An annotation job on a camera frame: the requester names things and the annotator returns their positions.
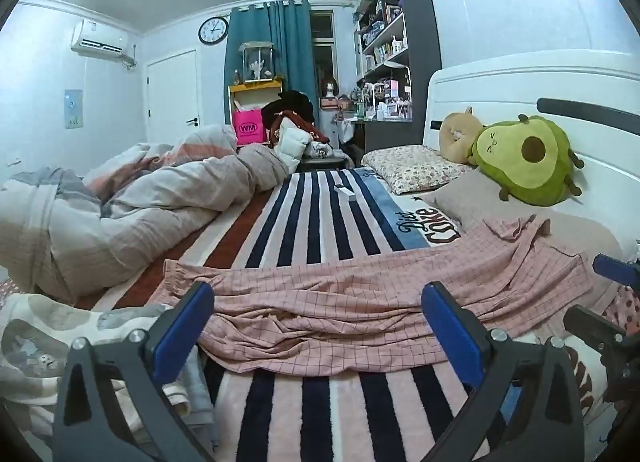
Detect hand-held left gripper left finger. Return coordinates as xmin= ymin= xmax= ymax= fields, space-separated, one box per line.
xmin=52 ymin=281 xmax=216 ymax=462

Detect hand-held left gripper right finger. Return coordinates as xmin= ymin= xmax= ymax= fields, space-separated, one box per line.
xmin=421 ymin=282 xmax=586 ymax=462

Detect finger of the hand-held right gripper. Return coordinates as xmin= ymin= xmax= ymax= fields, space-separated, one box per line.
xmin=592 ymin=252 xmax=640 ymax=289
xmin=562 ymin=304 xmax=640 ymax=405

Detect pink checked pants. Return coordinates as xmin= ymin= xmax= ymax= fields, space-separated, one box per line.
xmin=150 ymin=216 xmax=608 ymax=377

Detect folded clothes stack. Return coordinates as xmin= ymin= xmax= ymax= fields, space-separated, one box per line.
xmin=165 ymin=347 xmax=223 ymax=443

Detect beige striped duvet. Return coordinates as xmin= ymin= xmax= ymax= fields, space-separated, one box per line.
xmin=0 ymin=124 xmax=291 ymax=305

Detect green avocado plush toy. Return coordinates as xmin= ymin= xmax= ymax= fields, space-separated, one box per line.
xmin=467 ymin=114 xmax=585 ymax=207

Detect grey spotted printed blanket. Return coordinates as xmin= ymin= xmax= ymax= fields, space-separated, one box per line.
xmin=0 ymin=292 xmax=201 ymax=443

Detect striped plush blanket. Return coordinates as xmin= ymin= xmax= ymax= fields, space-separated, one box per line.
xmin=75 ymin=167 xmax=640 ymax=462

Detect floral pillow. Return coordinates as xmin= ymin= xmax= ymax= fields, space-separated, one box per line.
xmin=361 ymin=144 xmax=476 ymax=196

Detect tan plush toy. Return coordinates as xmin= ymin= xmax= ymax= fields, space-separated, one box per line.
xmin=439 ymin=106 xmax=485 ymax=163

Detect dark grey desk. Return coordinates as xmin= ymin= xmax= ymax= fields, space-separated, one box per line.
xmin=320 ymin=112 xmax=426 ymax=155

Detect pink shopping bag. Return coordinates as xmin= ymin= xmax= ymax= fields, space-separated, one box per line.
xmin=231 ymin=109 xmax=266 ymax=147

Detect white bed headboard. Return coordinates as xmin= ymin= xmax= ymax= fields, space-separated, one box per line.
xmin=422 ymin=49 xmax=640 ymax=263

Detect white puffer jacket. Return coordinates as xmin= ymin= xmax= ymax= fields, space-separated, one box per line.
xmin=272 ymin=117 xmax=313 ymax=173

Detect white patterned garment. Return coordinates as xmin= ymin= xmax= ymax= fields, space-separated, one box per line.
xmin=300 ymin=139 xmax=351 ymax=170

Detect white door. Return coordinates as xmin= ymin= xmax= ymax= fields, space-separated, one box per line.
xmin=145 ymin=49 xmax=202 ymax=145

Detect red patterned garment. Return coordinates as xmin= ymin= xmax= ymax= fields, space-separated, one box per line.
xmin=270 ymin=112 xmax=317 ymax=140

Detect black clothing heap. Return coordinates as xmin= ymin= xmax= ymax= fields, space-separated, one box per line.
xmin=261 ymin=90 xmax=317 ymax=130

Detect yellow shelf rack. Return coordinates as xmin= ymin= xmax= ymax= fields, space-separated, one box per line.
xmin=227 ymin=79 xmax=283 ymax=143

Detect glass display case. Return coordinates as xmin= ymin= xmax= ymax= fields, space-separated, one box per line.
xmin=239 ymin=42 xmax=276 ymax=82

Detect teal curtain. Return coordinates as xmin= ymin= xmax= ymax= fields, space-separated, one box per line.
xmin=223 ymin=0 xmax=321 ymax=115

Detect dark grey bookshelf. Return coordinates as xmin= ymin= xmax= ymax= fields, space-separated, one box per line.
xmin=352 ymin=0 xmax=443 ymax=153

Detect white air conditioner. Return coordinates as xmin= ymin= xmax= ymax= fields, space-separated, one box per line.
xmin=70 ymin=19 xmax=128 ymax=56

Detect dark window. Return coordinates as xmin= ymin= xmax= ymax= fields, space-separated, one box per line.
xmin=310 ymin=10 xmax=335 ymax=97

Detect small blue wall poster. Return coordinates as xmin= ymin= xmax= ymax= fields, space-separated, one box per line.
xmin=64 ymin=88 xmax=84 ymax=129

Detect round wall clock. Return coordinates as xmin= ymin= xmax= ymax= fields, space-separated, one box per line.
xmin=198 ymin=16 xmax=230 ymax=45

